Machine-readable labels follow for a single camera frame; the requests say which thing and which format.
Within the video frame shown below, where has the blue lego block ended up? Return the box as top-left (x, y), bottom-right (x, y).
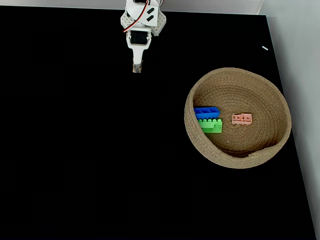
top-left (193, 106), bottom-right (221, 121)

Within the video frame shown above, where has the green lego block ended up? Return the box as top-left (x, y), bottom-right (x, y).
top-left (197, 118), bottom-right (223, 134)

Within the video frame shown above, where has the pink lego block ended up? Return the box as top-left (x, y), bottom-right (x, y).
top-left (231, 112), bottom-right (253, 126)

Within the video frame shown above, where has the red white black cable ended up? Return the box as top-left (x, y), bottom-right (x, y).
top-left (122, 0), bottom-right (151, 33)

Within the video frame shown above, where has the woven rope basket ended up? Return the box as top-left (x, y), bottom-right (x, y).
top-left (183, 67), bottom-right (293, 170)

